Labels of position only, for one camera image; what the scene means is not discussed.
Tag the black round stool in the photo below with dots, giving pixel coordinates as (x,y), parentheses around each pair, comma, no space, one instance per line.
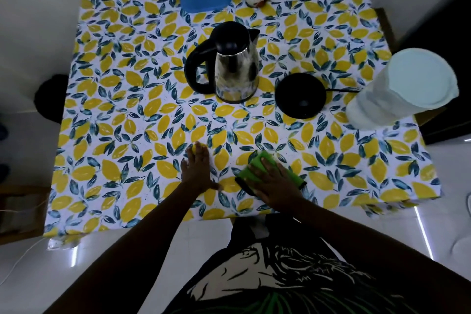
(51,98)

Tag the person's left thumb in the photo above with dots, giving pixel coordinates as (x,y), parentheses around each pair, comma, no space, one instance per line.
(217,187)

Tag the person's right fingers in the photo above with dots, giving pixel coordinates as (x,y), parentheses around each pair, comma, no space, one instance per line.
(262,170)

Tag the white plastic jug with lid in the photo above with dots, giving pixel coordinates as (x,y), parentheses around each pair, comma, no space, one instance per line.
(399,90)

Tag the lemon print tablecloth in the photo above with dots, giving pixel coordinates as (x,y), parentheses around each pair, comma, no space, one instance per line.
(235,111)

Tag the wooden crate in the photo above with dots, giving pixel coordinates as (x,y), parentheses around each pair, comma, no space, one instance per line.
(22,214)

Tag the person's right hand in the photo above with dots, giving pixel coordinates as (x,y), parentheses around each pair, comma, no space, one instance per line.
(273,187)

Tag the black round kettle base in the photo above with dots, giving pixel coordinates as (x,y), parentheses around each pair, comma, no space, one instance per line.
(300,95)

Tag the person's left forearm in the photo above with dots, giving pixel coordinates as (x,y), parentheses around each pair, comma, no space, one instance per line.
(132,255)

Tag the person's right forearm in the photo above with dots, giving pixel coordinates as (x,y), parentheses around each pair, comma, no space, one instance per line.
(375,251)

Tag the black printed t-shirt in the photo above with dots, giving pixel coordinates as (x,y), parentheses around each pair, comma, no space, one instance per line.
(287,273)

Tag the green scrub sponge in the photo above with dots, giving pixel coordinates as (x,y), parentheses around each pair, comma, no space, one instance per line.
(262,171)

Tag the person's left hand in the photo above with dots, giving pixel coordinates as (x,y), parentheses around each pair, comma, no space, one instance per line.
(198,174)

